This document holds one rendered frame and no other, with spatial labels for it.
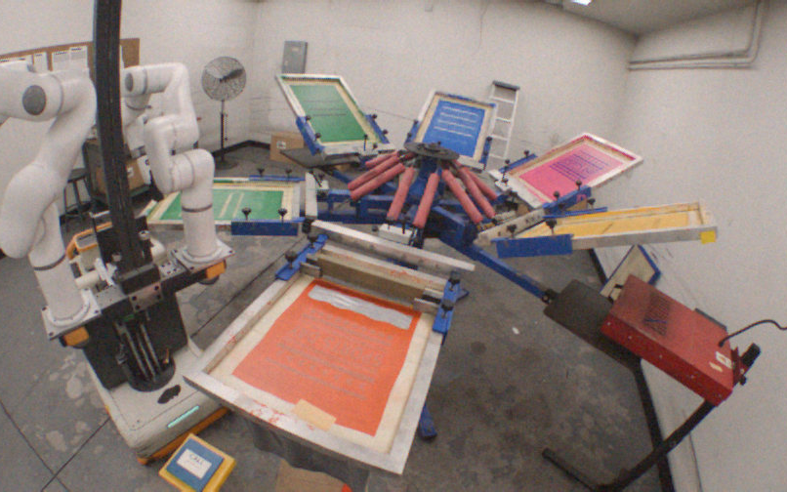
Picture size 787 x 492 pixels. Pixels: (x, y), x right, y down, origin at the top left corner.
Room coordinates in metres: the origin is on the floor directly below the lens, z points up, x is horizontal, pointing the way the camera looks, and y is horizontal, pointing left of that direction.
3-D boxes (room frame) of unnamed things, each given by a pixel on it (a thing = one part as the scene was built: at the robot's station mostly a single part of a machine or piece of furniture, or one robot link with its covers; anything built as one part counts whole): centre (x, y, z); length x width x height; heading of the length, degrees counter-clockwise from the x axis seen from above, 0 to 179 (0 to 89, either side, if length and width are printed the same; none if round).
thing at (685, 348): (0.85, -1.17, 1.06); 0.61 x 0.46 x 0.12; 48
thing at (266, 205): (1.51, 0.75, 1.05); 1.08 x 0.61 x 0.23; 108
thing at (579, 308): (1.35, -0.61, 0.91); 1.34 x 0.40 x 0.08; 48
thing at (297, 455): (0.48, 0.16, 0.74); 0.45 x 0.03 x 0.43; 78
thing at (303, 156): (2.24, 0.39, 0.91); 1.34 x 0.40 x 0.08; 48
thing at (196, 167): (0.77, 0.57, 1.37); 0.13 x 0.10 x 0.16; 160
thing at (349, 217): (1.60, 0.48, 0.90); 1.24 x 0.06 x 0.06; 108
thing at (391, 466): (0.76, 0.10, 0.97); 0.79 x 0.58 x 0.04; 168
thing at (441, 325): (0.94, -0.22, 0.98); 0.30 x 0.05 x 0.07; 168
